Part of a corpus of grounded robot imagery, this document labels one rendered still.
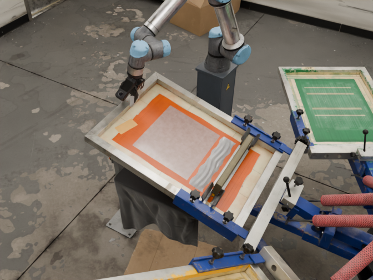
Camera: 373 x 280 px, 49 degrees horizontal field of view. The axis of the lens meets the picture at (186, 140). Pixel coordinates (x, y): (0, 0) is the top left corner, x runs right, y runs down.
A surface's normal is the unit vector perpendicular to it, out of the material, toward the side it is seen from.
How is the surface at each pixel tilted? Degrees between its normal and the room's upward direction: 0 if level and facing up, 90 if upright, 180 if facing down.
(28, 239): 0
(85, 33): 0
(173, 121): 15
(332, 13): 90
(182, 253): 2
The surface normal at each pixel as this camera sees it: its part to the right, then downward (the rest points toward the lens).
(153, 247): 0.01, -0.73
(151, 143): 0.24, -0.62
